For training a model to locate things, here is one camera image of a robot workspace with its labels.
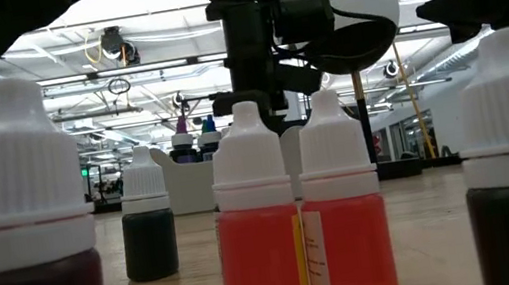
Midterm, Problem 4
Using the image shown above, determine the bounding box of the translucent plastic bin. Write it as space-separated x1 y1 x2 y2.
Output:
148 124 317 222

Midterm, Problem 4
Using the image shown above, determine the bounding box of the orange dropper bottle white label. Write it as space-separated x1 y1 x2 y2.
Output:
281 82 399 285

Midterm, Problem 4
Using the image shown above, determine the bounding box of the black ceiling cable reel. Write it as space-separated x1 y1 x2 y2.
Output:
380 59 402 82
169 90 190 113
96 22 144 71

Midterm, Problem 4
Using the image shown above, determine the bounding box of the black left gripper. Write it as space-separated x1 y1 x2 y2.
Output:
195 0 333 142

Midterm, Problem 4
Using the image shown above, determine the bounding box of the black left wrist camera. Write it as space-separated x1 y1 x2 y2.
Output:
269 0 339 48

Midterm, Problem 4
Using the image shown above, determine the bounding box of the yellow hanging cable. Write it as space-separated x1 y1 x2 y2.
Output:
368 0 438 166

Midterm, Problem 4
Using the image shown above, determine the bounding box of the orange dropper bottle yellow label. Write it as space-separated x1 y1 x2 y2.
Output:
196 95 310 285

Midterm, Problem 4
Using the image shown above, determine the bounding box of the dark green dropper bottle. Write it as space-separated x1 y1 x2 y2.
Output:
107 141 185 285

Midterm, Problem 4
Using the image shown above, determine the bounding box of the purple food coloring bottle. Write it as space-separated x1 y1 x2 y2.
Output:
163 113 199 167

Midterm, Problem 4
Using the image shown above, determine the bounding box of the blue food coloring bottle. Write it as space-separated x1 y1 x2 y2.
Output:
193 112 227 164

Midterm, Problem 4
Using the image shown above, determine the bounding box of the ceiling light strip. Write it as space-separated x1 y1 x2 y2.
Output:
81 52 229 83

